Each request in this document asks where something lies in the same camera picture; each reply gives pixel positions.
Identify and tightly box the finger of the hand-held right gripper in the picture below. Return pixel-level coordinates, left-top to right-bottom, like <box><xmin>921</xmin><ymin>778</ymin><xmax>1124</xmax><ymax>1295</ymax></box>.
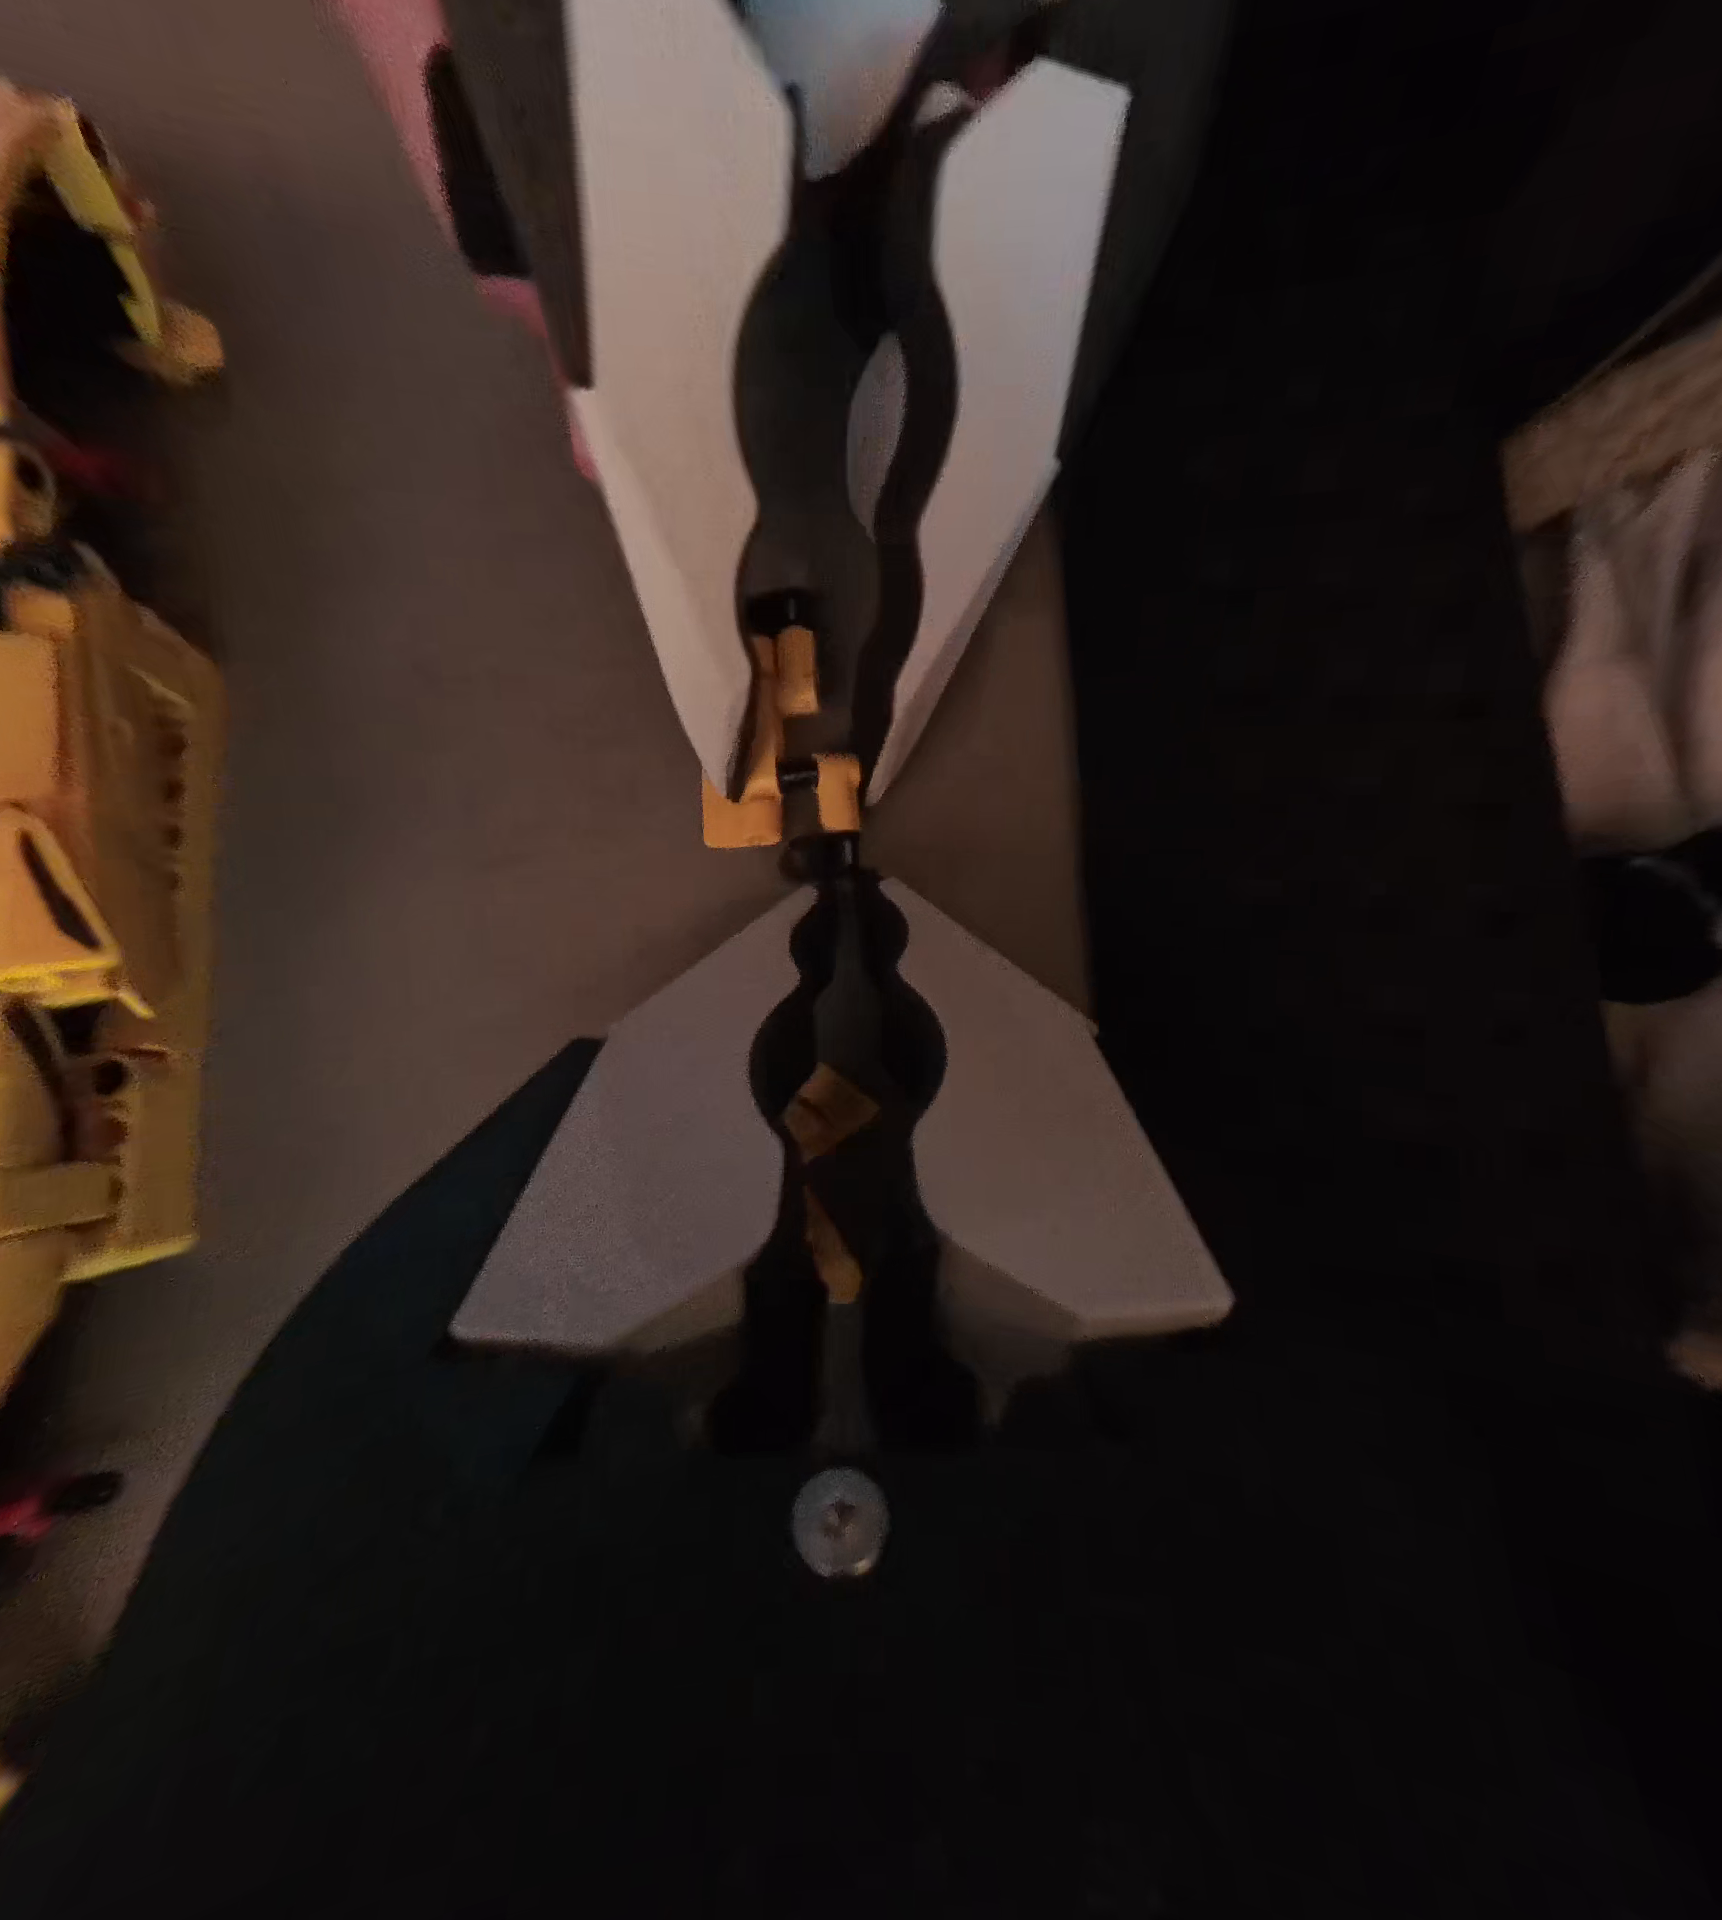
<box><xmin>859</xmin><ymin>55</ymin><xmax>1136</xmax><ymax>803</ymax></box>
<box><xmin>564</xmin><ymin>0</ymin><xmax>877</xmax><ymax>790</ymax></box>

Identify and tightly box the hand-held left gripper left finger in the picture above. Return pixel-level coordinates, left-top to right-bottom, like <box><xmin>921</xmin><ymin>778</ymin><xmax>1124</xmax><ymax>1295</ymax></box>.
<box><xmin>448</xmin><ymin>875</ymin><xmax>852</xmax><ymax>1449</ymax></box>

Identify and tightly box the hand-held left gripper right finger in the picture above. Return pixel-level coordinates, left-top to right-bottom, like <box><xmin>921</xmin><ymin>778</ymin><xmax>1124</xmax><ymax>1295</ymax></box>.
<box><xmin>848</xmin><ymin>874</ymin><xmax>1235</xmax><ymax>1449</ymax></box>

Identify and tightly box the yellow brick beam assembly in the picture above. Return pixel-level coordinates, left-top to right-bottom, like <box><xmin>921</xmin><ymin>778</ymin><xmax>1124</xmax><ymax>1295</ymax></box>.
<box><xmin>700</xmin><ymin>592</ymin><xmax>865</xmax><ymax>853</ymax></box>

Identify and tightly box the grey desk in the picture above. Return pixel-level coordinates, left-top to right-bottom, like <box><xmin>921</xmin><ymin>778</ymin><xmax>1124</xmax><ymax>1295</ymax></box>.
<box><xmin>0</xmin><ymin>0</ymin><xmax>1096</xmax><ymax>1793</ymax></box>

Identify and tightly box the person's right hand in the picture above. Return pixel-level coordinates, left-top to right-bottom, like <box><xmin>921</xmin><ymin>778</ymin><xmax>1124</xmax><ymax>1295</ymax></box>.
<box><xmin>347</xmin><ymin>0</ymin><xmax>607</xmax><ymax>482</ymax></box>

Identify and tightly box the small yellow brick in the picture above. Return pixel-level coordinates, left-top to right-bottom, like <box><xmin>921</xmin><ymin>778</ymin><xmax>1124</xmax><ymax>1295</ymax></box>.
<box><xmin>782</xmin><ymin>1061</ymin><xmax>882</xmax><ymax>1303</ymax></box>

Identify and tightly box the black jacket with fleece lining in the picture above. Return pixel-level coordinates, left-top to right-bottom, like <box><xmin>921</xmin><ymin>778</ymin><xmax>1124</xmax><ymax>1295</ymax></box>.
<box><xmin>1176</xmin><ymin>0</ymin><xmax>1722</xmax><ymax>527</ymax></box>

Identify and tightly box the white sweatshirt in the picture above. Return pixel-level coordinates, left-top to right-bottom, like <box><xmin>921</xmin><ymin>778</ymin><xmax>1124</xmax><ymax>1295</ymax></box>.
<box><xmin>1542</xmin><ymin>420</ymin><xmax>1722</xmax><ymax>1428</ymax></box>

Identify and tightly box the yellow toy brick car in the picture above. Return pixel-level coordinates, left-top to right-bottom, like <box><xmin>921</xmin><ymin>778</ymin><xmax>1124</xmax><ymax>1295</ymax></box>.
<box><xmin>0</xmin><ymin>65</ymin><xmax>225</xmax><ymax>1817</ymax></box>

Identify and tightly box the black drawstring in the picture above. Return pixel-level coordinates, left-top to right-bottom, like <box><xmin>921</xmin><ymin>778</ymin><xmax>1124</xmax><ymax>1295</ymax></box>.
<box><xmin>1579</xmin><ymin>816</ymin><xmax>1722</xmax><ymax>1007</ymax></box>

